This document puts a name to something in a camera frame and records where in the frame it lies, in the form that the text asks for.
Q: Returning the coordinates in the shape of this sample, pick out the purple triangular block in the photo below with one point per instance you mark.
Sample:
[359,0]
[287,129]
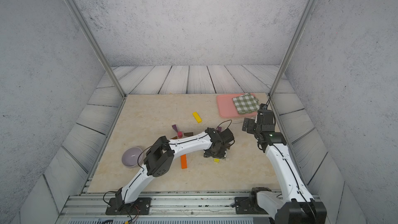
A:
[175,128]

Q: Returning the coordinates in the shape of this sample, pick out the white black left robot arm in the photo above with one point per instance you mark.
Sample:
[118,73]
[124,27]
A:
[163,152]

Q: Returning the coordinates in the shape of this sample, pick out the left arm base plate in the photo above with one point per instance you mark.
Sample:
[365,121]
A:
[140,207]

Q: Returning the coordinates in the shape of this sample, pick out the yellow rectangular block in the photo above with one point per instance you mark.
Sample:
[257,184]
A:
[197,117]

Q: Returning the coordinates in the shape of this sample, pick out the green white checkered cloth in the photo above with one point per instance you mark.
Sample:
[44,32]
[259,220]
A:
[246,104]

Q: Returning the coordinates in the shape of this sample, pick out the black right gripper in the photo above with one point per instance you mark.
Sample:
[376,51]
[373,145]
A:
[251,128]

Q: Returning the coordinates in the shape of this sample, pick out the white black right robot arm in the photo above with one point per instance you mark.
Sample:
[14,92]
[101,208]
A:
[298,205]

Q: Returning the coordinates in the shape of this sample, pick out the lilac ceramic bowl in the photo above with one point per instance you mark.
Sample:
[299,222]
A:
[132,157]

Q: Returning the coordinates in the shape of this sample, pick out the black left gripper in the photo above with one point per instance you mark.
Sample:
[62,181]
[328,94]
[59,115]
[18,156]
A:
[223,156]

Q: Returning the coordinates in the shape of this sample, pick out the aluminium front rail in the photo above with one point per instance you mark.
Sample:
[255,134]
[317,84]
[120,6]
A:
[211,207]

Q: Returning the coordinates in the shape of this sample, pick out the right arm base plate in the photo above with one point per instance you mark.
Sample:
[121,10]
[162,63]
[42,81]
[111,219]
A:
[246,206]

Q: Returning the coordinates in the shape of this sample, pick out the orange rectangular block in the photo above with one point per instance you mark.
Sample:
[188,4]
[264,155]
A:
[183,160]

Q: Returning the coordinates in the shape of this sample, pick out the pink plastic tray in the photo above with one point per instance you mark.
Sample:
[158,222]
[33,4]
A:
[226,107]

